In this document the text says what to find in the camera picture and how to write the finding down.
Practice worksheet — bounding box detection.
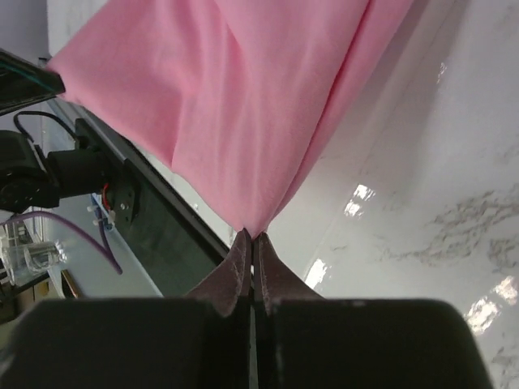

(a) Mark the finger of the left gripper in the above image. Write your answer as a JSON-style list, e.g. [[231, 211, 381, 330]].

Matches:
[[0, 49, 66, 116]]

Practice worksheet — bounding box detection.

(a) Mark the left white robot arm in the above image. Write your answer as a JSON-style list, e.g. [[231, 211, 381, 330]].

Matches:
[[1, 49, 114, 214]]

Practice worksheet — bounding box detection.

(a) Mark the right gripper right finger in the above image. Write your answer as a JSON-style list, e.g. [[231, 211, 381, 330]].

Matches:
[[253, 234, 492, 388]]

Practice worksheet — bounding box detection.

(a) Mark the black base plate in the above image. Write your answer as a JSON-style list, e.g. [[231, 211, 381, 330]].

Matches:
[[75, 118, 229, 297]]

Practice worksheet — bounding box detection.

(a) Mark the clear plastic container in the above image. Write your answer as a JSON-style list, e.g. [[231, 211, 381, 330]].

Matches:
[[1, 238, 67, 286]]

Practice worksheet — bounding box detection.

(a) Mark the pink t shirt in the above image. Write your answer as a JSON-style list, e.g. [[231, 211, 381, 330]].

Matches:
[[48, 1, 411, 236]]

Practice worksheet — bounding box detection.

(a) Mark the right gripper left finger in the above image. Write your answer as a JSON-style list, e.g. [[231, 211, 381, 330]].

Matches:
[[1, 230, 252, 388]]

